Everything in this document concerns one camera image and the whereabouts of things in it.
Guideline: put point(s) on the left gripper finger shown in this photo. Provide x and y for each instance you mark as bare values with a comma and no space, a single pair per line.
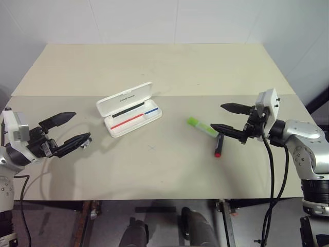
57,119
73,144

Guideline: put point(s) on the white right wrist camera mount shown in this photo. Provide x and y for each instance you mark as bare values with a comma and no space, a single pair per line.
271,108

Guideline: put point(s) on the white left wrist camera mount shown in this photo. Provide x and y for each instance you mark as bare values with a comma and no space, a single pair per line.
10,128

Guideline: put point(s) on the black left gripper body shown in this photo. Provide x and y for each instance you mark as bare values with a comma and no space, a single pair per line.
36,144

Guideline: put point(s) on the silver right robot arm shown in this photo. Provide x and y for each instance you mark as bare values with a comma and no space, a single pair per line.
303,144

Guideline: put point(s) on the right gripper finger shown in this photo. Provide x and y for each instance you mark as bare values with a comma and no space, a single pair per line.
227,131
235,108

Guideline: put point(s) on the black eraser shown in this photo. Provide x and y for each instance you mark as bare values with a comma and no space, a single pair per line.
86,145

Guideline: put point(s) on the black metal table leg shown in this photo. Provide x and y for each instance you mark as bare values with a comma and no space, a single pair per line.
227,223

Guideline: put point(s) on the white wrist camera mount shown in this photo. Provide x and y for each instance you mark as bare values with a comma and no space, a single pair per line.
10,128
271,108

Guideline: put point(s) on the green highlighter pen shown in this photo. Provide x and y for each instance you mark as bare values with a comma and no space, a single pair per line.
198,124

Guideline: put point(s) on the black marker with red cap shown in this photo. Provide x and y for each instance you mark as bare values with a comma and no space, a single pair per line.
218,149

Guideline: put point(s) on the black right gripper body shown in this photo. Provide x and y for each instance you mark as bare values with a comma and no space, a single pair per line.
253,126

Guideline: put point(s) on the white open pencil case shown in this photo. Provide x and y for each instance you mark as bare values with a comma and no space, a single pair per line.
123,103

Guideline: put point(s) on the dark rounded shape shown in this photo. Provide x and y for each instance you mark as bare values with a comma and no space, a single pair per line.
135,234
198,229

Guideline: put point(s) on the rusty metal table leg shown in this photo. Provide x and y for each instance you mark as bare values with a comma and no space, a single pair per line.
83,223

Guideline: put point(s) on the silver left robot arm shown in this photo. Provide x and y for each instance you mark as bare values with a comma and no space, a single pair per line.
5,190

